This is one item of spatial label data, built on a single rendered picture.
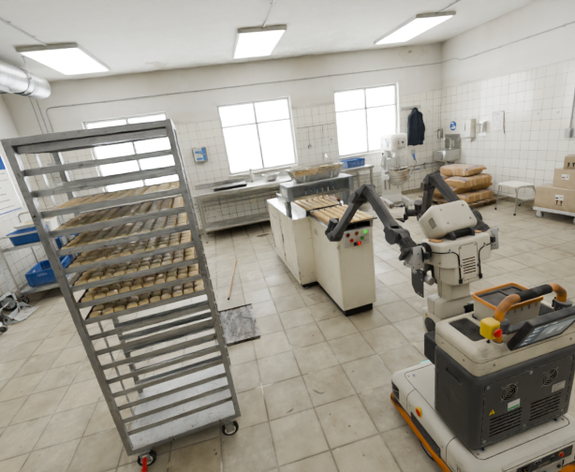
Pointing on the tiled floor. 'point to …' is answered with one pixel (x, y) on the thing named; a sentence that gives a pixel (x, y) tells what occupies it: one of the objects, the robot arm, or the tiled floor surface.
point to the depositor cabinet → (293, 242)
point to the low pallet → (470, 202)
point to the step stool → (517, 192)
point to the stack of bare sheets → (239, 324)
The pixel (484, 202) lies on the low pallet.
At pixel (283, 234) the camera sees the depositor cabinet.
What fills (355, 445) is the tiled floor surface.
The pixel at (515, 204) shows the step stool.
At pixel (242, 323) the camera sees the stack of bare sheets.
